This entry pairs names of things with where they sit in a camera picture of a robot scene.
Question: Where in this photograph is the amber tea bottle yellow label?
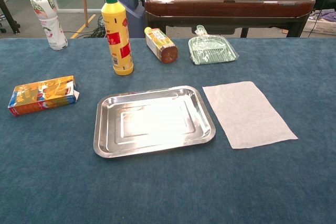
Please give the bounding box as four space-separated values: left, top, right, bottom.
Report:
144 27 179 64

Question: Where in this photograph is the silver metal tray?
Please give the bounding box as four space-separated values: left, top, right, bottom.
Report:
93 85 216 159

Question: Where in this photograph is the green dustpan brush set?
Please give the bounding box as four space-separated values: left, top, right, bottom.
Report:
188 25 239 66

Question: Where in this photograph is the white paper sheet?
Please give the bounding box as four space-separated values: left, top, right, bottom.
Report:
202 81 299 150

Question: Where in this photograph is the black stand leg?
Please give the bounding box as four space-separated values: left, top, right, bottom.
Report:
0 0 21 35

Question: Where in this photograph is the floor cable bundle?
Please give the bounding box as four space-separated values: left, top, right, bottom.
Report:
89 15 107 38

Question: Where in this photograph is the blue felt table cover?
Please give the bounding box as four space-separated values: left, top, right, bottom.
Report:
0 37 336 224

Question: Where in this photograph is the orange snack carton box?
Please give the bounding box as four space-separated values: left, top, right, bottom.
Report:
7 75 80 116

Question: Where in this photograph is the brown mahjong table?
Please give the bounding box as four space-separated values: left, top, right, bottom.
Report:
144 0 316 38

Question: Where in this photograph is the white drink bottle yellow cap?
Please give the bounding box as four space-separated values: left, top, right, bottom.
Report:
27 0 69 51

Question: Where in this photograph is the white plastic basket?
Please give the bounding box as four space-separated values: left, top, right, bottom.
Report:
302 10 336 36

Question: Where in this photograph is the purple cloth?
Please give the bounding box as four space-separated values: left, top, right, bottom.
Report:
318 11 336 22

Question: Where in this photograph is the yellow bottle green cap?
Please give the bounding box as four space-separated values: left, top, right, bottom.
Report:
101 0 134 76

